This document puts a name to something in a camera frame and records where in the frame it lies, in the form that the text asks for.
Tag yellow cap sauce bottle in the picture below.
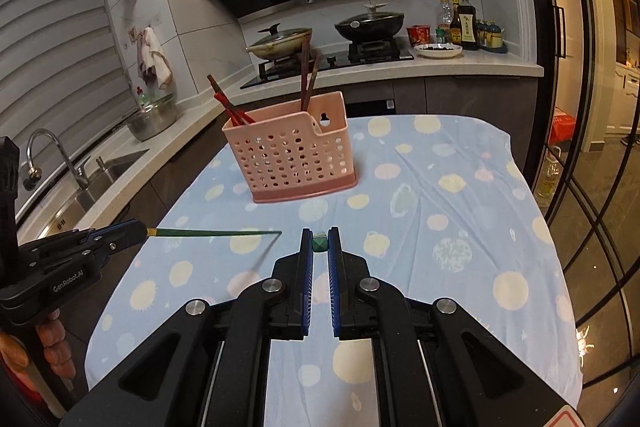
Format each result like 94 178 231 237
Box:
450 0 462 46

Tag person's hand on handle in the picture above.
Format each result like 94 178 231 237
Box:
36 309 76 379

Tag short green chopstick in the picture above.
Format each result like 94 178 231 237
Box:
146 228 282 239

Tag green dish soap bottle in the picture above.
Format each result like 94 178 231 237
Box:
136 86 151 110

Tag small condiment jars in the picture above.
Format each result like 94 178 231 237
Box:
476 20 508 54

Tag red chopstick in holder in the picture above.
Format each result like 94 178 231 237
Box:
214 92 255 127
207 75 255 127

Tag beige wok with lid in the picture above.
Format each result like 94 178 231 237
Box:
246 23 312 61

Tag steel kitchen sink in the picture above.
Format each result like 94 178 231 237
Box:
37 150 146 239

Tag white plate on counter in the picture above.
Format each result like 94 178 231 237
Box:
413 43 463 60

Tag dark soy sauce bottle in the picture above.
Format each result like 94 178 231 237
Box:
458 0 480 51

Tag black wok with lid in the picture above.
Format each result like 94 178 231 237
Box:
334 3 405 43

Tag long green chopstick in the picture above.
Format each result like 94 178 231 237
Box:
311 233 329 253

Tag blue patterned tablecloth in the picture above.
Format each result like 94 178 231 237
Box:
85 116 582 403

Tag clear oil bottle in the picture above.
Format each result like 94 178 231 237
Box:
436 0 452 43

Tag hanging white pink towels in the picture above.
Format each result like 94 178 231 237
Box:
137 26 174 91

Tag red instant noodle cup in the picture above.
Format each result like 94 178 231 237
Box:
406 25 431 46

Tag chrome faucet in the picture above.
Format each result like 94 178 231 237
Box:
22 128 90 192

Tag black gas stove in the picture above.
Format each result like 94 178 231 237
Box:
241 38 413 90

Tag brown chopstick in holder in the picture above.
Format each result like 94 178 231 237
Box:
302 54 322 112
299 36 310 112

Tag pink perforated utensil holder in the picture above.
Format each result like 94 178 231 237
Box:
222 91 357 204

